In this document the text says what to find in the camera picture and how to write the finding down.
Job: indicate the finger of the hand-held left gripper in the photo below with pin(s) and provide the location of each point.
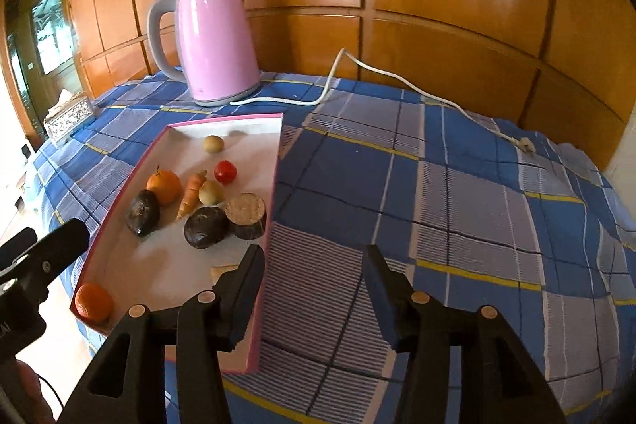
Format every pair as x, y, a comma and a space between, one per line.
62, 240

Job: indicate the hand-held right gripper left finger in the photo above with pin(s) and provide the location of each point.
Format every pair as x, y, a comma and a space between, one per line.
246, 300

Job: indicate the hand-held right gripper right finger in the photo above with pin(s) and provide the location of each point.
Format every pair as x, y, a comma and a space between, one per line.
385, 305

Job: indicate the orange tangerine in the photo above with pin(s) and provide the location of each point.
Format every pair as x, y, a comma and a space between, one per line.
93, 303
165, 188

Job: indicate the dark brown avocado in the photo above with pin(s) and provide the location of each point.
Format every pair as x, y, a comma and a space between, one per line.
204, 229
144, 214

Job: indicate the pink shallow cardboard box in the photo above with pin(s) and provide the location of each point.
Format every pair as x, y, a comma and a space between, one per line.
159, 265

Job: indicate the small tan round longan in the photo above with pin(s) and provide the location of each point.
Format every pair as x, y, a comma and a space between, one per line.
211, 192
213, 144

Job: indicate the small orange carrot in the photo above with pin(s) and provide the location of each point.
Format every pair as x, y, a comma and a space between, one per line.
191, 196

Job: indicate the small red tomato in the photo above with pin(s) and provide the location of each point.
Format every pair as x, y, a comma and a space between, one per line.
225, 172

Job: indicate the person's left forearm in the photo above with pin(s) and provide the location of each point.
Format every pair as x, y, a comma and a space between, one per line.
30, 391

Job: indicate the silver ornate tissue box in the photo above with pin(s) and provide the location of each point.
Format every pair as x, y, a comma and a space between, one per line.
69, 118

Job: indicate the blue plaid blanket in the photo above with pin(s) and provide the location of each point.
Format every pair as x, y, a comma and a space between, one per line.
472, 215

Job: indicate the wooden glass door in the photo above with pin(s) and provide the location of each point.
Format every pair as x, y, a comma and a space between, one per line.
44, 31

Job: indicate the pink electric kettle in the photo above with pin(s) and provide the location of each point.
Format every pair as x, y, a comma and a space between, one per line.
213, 41

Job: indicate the wooden panelled headboard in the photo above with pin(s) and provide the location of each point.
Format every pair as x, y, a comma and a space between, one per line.
447, 6

